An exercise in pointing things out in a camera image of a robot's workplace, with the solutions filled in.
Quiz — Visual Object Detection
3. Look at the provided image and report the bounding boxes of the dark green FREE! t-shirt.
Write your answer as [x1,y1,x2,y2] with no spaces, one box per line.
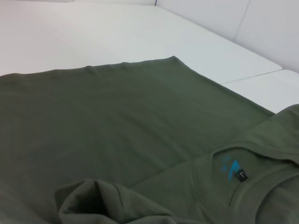
[0,55,299,224]

